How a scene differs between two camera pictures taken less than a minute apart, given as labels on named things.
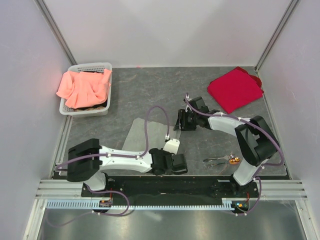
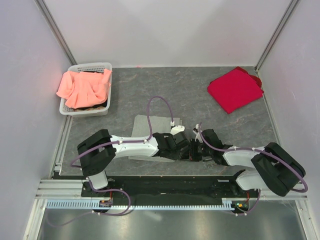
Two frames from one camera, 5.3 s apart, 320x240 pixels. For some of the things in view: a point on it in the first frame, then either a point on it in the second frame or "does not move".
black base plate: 170,187 does not move
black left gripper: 165,153 → 175,156
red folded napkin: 235,89 does not move
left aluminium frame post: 48,16 does not move
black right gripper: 182,115 → 193,157
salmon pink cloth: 83,89 does not move
